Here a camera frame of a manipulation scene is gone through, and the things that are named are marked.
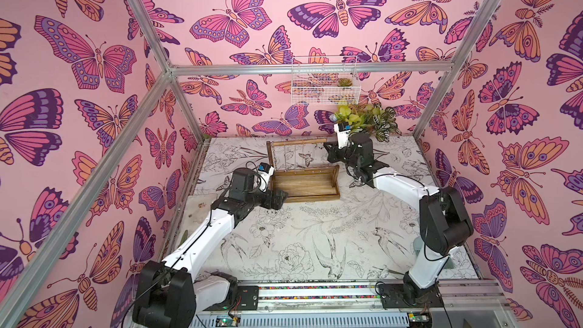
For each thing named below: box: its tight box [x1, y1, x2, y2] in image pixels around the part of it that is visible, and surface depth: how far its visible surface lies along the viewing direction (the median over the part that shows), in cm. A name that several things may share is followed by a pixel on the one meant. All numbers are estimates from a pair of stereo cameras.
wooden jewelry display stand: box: [265, 138, 341, 203], surface depth 104 cm
